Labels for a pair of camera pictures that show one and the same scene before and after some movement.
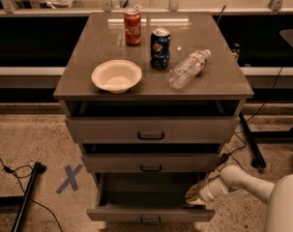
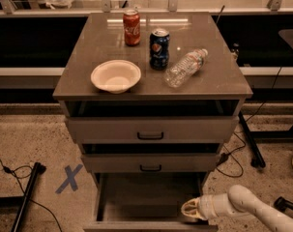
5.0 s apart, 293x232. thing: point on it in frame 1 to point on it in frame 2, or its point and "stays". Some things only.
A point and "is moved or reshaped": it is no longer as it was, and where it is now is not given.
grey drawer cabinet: x=152 y=98 stays
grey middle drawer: x=148 y=162 stays
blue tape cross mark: x=71 y=179 stays
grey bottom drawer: x=145 y=198 is moved or reshaped
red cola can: x=132 y=27 stays
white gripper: x=206 y=192 to x=206 y=207
